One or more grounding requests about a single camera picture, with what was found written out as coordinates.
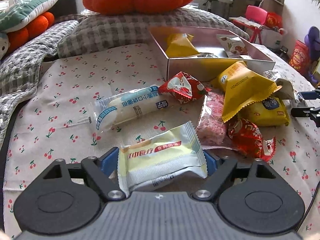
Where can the grey checkered pillow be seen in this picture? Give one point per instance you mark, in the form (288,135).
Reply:
(112,32)

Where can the red plastic child chair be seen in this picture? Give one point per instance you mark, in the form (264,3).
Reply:
(255,13)

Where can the cherry print bed sheet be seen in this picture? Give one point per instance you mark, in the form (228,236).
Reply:
(75,85)

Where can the small yellow dark-label packet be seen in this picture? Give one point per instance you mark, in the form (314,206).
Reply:
(265,110)

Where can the purple plastic toy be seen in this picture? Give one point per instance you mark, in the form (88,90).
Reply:
(313,37)

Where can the dark snack packet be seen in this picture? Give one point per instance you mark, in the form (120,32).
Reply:
(212,55)

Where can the small orange cushion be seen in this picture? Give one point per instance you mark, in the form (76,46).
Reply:
(35,26)

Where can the grey checkered blanket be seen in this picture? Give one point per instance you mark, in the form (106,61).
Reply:
(25,65)

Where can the pink clear snack packet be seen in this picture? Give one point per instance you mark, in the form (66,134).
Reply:
(210,127)

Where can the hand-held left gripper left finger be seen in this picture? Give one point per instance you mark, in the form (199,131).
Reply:
(110,163)

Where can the patterned paper sheet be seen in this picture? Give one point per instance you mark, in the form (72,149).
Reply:
(245,21)

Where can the teal snowflake pillow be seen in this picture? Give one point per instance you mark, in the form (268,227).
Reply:
(25,12)

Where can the white blue bread roll packet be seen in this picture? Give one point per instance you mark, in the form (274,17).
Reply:
(130,107)

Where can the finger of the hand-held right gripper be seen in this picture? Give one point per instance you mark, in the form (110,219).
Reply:
(306,96)
(306,112)

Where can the pale yellow snack packet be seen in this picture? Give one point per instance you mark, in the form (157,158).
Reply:
(160,162)

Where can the grey sofa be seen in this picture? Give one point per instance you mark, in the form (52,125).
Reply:
(72,2)

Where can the white pecan snack packet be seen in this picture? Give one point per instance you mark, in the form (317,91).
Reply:
(235,46)
(285,87)

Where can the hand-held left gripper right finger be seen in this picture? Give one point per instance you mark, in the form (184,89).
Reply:
(211,165)

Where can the small red gift bag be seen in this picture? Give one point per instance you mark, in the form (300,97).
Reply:
(273,21)

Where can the red white snack packet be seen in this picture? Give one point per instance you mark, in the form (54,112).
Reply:
(182,86)

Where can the white cardboard box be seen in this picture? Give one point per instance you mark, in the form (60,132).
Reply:
(190,68)

